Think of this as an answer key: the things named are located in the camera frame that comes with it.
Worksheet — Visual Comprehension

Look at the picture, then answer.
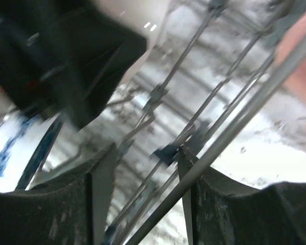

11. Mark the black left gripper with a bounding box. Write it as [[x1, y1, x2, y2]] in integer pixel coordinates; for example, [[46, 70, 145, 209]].
[[0, 1, 147, 128]]

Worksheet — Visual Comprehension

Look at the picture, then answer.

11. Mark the grey wire dish rack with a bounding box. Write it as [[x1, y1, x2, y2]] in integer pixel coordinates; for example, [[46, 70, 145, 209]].
[[76, 0, 306, 245]]

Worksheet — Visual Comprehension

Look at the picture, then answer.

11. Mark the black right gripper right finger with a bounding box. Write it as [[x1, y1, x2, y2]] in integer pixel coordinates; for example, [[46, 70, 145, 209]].
[[177, 145, 306, 245]]

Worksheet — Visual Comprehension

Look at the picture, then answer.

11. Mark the beige patterned bowl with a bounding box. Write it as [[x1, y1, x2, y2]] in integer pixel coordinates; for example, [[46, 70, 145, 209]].
[[93, 0, 170, 84]]

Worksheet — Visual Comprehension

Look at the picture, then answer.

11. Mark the blue floral bowl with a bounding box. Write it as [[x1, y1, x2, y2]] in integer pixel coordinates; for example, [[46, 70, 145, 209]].
[[0, 114, 63, 192]]

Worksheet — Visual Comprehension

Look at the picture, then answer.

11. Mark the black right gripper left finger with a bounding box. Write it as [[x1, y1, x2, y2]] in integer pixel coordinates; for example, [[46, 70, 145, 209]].
[[0, 144, 117, 245]]

